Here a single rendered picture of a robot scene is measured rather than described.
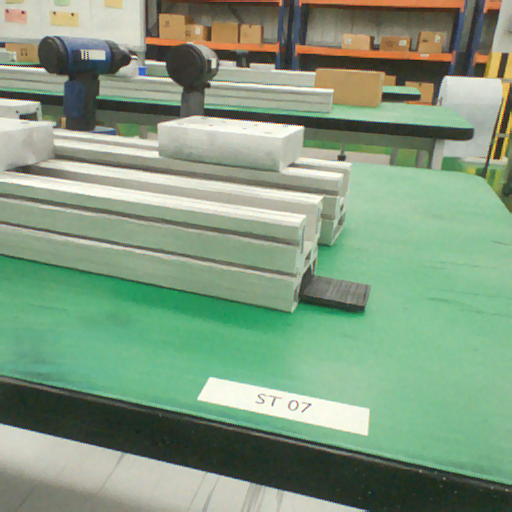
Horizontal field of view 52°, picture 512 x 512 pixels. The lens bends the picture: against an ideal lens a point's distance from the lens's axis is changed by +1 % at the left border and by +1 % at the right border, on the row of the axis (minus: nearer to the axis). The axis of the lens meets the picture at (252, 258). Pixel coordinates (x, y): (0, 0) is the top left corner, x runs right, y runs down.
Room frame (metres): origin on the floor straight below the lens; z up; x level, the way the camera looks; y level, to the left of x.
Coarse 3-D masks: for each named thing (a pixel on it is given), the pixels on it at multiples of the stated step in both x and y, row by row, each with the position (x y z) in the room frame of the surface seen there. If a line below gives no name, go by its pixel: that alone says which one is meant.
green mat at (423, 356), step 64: (384, 192) 0.88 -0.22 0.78; (448, 192) 0.91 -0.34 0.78; (0, 256) 0.50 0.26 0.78; (320, 256) 0.56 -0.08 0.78; (384, 256) 0.57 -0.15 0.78; (448, 256) 0.58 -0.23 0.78; (0, 320) 0.37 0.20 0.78; (64, 320) 0.38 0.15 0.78; (128, 320) 0.38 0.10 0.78; (192, 320) 0.39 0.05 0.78; (256, 320) 0.40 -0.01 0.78; (320, 320) 0.40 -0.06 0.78; (384, 320) 0.41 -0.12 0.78; (448, 320) 0.42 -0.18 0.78; (64, 384) 0.29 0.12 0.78; (128, 384) 0.30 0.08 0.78; (192, 384) 0.30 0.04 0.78; (256, 384) 0.30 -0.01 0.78; (320, 384) 0.31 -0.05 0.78; (384, 384) 0.31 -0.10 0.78; (448, 384) 0.32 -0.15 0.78; (384, 448) 0.25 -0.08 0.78; (448, 448) 0.25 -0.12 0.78
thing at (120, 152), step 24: (72, 144) 0.70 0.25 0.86; (96, 144) 0.71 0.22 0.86; (120, 144) 0.76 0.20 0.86; (144, 144) 0.75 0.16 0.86; (120, 168) 0.68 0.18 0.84; (144, 168) 0.68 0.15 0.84; (168, 168) 0.66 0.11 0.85; (192, 168) 0.65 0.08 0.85; (216, 168) 0.64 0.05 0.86; (240, 168) 0.63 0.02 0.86; (288, 168) 0.63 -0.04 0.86; (312, 168) 0.67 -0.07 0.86; (336, 168) 0.66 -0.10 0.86; (312, 192) 0.61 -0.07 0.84; (336, 192) 0.60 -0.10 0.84; (336, 216) 0.60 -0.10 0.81
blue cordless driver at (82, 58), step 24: (48, 48) 0.89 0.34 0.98; (72, 48) 0.91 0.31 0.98; (96, 48) 0.95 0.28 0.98; (120, 48) 1.01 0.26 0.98; (48, 72) 0.90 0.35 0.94; (72, 72) 0.92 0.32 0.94; (96, 72) 0.96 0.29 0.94; (72, 96) 0.92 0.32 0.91; (96, 96) 0.97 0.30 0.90; (72, 120) 0.92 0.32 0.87
